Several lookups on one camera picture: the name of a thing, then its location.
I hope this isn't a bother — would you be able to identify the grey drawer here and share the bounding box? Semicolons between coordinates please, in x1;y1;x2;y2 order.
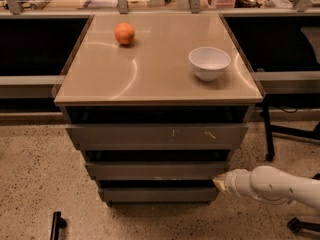
98;187;217;203
66;123;248;150
85;161;229;180

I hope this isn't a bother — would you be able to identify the grey top drawer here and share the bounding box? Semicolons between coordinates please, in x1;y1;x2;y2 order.
66;123;248;150

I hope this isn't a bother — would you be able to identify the white bowl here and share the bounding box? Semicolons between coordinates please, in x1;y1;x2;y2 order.
189;47;231;81

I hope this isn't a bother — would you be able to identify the grey drawer cabinet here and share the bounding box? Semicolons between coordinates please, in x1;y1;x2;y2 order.
51;11;267;208

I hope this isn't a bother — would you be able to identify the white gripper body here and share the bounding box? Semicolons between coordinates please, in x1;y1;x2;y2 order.
224;169;255;197

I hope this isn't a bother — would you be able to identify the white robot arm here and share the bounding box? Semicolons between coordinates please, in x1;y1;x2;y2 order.
213;166;320;210

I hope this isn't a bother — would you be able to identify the black chair base right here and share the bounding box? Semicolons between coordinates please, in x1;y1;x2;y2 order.
287;174;320;233

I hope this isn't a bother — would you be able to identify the black chair leg left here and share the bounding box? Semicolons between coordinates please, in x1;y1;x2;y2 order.
50;211;67;240

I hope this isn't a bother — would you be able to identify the black stand with caster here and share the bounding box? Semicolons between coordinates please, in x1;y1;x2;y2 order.
261;102;320;162

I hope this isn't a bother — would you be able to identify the orange fruit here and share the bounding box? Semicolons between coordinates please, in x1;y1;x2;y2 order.
114;23;135;45

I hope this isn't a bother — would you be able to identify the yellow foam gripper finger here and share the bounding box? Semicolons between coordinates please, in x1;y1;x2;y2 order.
213;174;227;192

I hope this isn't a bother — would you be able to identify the grey bottom drawer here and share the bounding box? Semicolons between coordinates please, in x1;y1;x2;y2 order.
98;187;217;203

